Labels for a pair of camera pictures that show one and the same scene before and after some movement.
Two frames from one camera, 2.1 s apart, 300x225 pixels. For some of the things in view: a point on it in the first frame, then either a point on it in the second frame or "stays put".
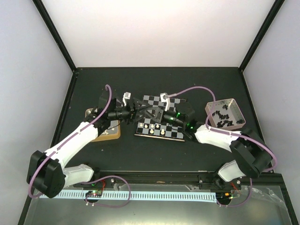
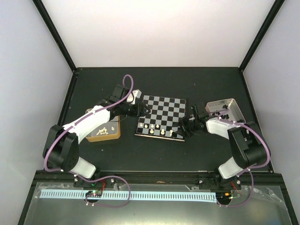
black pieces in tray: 229,123 stays put
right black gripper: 158,117 → 185,132
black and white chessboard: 147,128 stays put
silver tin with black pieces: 225,114 stays put
